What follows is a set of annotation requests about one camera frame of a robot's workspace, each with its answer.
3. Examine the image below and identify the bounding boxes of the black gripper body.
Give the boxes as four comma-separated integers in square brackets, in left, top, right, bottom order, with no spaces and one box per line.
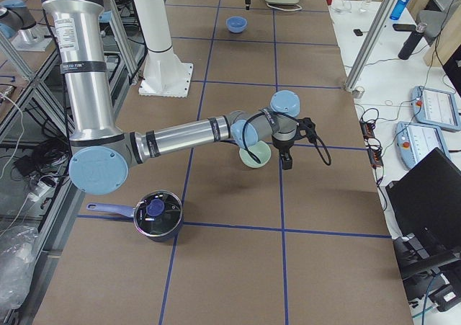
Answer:
[272,130,296,156]

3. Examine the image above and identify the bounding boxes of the green bowl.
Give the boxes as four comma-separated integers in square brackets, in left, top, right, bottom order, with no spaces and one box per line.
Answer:
[239,141,272,169]

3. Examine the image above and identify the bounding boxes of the blue bowl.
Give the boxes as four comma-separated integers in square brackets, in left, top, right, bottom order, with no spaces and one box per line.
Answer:
[225,16,248,34]

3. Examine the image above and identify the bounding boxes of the blue teach pendant near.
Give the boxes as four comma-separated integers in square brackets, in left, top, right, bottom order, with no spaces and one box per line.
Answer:
[395,121,450,169]

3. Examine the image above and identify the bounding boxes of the blue teach pendant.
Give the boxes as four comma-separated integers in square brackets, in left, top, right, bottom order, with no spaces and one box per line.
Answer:
[411,86,460,132]
[395,121,450,169]

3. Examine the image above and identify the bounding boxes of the dark blue saucepan with lid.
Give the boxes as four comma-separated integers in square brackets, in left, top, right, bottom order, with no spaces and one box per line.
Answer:
[86,190,184,242]

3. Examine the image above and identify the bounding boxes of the black laptop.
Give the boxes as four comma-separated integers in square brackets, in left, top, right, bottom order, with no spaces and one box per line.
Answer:
[386,148,460,249]

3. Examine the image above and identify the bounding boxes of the blue teach pendant far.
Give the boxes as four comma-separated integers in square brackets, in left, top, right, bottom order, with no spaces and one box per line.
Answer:
[411,86,460,132]

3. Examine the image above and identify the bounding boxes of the blue water bottle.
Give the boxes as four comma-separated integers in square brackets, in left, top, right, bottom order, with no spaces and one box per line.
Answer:
[390,0,410,21]

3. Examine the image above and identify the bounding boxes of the black water bottle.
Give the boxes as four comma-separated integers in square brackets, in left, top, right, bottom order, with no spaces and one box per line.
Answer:
[398,22,428,60]

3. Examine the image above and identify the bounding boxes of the black smartphone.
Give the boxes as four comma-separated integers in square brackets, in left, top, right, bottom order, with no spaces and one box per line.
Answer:
[393,23,416,32]

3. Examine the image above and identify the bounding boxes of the clear plastic bag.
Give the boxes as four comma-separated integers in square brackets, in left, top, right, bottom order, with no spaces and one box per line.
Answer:
[1,225,38,312]

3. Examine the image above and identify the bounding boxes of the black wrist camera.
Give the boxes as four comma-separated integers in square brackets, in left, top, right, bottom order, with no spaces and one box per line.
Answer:
[295,117,317,144]

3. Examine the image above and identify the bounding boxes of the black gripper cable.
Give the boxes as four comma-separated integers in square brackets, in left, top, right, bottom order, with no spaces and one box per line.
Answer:
[241,112,332,167]

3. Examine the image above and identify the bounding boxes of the orange black cable adapter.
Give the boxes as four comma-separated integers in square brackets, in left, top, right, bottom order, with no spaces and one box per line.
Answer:
[359,120,384,169]

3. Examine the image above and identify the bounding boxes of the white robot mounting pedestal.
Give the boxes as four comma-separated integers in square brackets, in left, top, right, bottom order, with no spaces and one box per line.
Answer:
[133,0,193,98]

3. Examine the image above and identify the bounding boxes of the aluminium frame post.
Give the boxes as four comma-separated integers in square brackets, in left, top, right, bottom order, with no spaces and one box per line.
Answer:
[344,0,397,99]

